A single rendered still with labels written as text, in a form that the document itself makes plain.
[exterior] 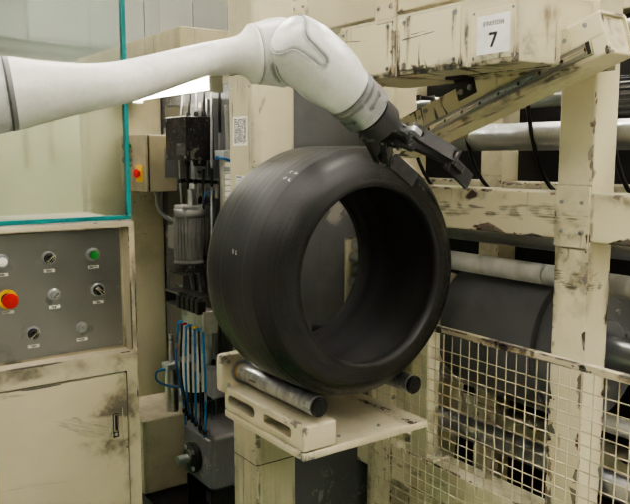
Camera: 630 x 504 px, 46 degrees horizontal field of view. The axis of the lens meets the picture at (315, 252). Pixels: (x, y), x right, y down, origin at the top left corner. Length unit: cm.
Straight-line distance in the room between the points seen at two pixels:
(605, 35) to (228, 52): 78
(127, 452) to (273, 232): 97
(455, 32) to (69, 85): 94
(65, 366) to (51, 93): 118
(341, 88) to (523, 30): 55
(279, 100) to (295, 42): 81
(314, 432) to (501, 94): 88
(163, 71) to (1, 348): 115
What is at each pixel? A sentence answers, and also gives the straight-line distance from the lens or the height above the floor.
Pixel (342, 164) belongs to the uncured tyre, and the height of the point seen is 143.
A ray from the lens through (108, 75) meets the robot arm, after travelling 111.
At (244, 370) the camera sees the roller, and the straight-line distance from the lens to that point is 190.
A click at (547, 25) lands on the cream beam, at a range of 170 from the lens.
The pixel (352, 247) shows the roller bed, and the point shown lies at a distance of 225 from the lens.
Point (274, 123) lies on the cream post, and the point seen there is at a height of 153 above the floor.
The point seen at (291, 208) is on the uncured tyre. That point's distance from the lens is 155.
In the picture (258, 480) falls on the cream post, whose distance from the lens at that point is 211.
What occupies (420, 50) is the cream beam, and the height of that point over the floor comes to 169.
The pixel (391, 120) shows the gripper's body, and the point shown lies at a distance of 127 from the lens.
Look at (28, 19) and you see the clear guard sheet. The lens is 210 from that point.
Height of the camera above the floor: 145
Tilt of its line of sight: 7 degrees down
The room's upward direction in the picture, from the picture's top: straight up
